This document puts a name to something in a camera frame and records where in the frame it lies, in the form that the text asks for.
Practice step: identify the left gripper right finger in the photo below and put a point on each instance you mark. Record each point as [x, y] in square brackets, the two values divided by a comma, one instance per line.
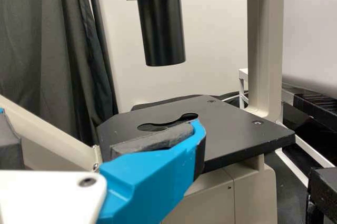
[152, 176]

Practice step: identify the white box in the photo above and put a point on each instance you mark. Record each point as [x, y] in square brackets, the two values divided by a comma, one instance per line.
[216, 37]

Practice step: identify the cream microscope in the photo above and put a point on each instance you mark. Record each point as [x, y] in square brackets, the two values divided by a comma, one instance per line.
[237, 134]

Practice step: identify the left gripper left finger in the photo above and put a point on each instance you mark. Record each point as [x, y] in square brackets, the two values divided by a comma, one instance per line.
[9, 145]

